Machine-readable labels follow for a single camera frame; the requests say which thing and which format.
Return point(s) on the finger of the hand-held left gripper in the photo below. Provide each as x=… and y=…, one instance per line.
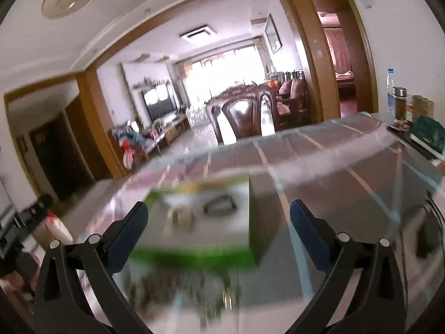
x=40, y=205

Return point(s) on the carved wooden dining chair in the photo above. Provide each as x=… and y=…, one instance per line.
x=240, y=118

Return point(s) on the wooden television cabinet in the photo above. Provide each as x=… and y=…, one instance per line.
x=170, y=130

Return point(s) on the bed with pink cover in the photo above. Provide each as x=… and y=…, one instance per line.
x=344, y=78

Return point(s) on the flat screen television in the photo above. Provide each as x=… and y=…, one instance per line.
x=160, y=102

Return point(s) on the red white plastic bag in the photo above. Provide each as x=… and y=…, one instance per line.
x=55, y=231

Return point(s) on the brown cardboard carton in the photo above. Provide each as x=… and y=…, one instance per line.
x=422, y=108

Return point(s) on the wooden sofa with cushions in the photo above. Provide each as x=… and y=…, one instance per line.
x=292, y=94

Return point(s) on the black tray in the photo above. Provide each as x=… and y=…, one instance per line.
x=422, y=143

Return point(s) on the dark wooden door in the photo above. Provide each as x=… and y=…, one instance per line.
x=52, y=160

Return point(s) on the black wristwatch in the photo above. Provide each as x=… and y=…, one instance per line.
x=219, y=206

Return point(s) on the green cardboard box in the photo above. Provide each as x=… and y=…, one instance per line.
x=194, y=247

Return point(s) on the wall shelf with ornaments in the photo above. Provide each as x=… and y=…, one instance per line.
x=149, y=82

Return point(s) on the glass tea bottle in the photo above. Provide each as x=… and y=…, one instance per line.
x=399, y=108

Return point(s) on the framed wall picture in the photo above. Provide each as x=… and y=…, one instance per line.
x=273, y=34

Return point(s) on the pile of clothes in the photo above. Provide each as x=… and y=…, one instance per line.
x=132, y=141

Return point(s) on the white baby fence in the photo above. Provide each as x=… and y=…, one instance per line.
x=196, y=115

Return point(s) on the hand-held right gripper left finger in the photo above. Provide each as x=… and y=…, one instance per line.
x=128, y=240

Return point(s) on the dark green packet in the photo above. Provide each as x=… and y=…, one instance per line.
x=427, y=130

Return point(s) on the clear plastic water bottle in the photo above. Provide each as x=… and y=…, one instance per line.
x=390, y=87

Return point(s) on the pink curtain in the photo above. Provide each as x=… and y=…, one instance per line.
x=337, y=47

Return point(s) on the black power adapter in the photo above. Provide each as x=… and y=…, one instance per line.
x=427, y=233

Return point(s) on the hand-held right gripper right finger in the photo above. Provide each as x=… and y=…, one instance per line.
x=309, y=240

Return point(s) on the beige jewelry piece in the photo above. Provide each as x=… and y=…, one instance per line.
x=180, y=217

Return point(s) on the green ivy garland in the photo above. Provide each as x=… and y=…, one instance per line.
x=129, y=87

